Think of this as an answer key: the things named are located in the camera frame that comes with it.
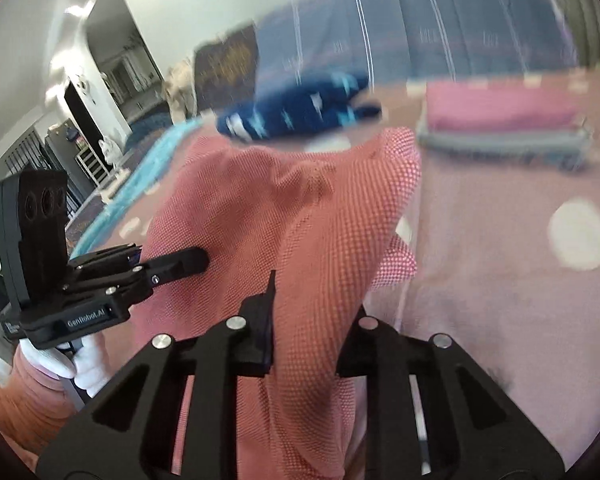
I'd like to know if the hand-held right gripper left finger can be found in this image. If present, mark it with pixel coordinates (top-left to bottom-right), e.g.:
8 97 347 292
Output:
36 270 277 480

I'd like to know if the person's left forearm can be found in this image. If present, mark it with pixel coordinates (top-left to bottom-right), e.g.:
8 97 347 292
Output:
0 344 108 472

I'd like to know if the arched doorway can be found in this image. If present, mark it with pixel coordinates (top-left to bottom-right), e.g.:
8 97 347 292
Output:
85 0 167 127

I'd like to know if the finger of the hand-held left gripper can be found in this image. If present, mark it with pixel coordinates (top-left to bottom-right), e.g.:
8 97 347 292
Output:
69 242 144 281
130 247 211 292

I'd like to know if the turquoise blanket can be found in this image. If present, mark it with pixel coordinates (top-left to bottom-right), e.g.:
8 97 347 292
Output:
71 119 204 257

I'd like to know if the dark patterned pillow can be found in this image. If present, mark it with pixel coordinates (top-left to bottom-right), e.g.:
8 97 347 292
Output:
193 25 260 112

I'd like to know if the pink deer print blanket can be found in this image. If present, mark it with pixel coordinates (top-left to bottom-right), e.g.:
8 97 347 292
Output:
72 67 600 463

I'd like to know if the pink checked garment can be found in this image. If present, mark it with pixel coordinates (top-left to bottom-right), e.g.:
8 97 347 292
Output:
130 127 423 480

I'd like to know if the white cat figurine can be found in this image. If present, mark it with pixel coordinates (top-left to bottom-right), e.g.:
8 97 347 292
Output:
97 138 124 169

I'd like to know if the beige fabric bundle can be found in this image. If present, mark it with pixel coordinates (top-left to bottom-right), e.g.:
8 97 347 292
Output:
161 57 197 122

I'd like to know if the pink folded cloth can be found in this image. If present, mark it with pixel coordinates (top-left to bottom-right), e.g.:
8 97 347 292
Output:
424 81 583 132

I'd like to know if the grey folded cloth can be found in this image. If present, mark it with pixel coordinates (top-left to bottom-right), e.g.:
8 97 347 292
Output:
416 117 595 168

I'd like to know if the black cabinet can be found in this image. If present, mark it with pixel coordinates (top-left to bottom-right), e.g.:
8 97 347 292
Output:
44 119 90 198

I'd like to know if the person's left hand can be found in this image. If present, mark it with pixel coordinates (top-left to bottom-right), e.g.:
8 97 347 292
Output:
20 331 117 397

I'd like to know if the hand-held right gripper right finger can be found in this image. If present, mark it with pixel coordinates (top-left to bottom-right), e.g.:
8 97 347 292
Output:
336 316 566 480

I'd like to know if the blue plaid quilt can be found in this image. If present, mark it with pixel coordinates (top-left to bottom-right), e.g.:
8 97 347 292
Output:
254 0 582 98

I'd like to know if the navy star print cloth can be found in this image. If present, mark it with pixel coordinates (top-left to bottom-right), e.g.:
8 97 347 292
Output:
215 72 384 144

